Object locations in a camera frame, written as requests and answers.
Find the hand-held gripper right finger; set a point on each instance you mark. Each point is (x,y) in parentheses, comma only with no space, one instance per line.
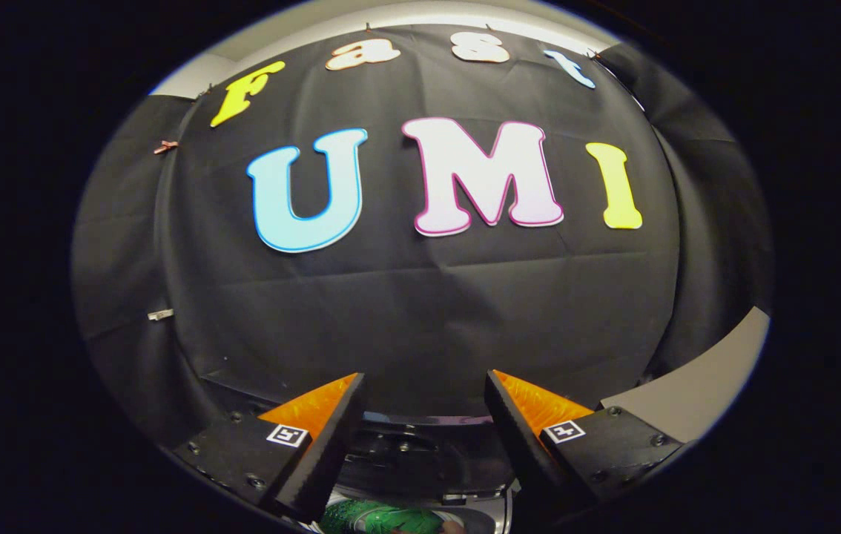
(517,437)

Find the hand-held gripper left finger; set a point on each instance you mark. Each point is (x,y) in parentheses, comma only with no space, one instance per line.
(328,445)

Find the green polo shirt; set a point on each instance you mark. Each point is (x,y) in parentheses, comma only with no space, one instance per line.
(383,519)

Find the black backdrop cloth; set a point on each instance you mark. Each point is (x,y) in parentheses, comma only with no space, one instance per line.
(420,311)

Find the silver clip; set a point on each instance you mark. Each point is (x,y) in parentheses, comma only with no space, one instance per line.
(160,314)

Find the copper clip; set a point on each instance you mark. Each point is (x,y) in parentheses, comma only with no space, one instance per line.
(165,146)

